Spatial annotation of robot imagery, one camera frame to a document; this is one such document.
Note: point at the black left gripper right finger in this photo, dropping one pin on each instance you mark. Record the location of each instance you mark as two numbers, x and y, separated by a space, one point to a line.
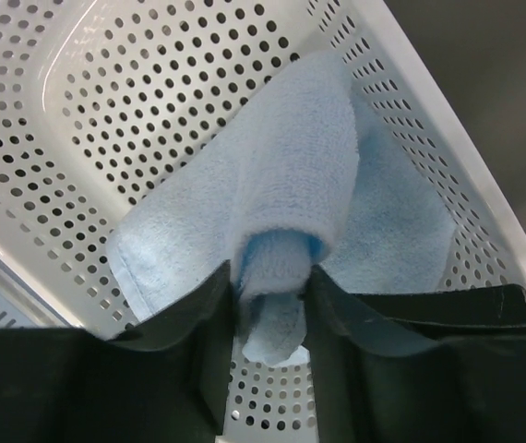
377 381

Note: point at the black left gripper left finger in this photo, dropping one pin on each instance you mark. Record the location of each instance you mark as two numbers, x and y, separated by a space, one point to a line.
165 380

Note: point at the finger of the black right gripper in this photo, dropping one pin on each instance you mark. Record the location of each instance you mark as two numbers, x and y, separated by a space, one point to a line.
497 311

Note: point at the light blue towel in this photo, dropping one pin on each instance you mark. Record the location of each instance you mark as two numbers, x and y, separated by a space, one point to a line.
305 174

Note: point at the white perforated plastic basket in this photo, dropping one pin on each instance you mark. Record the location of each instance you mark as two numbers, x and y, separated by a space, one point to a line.
102 101

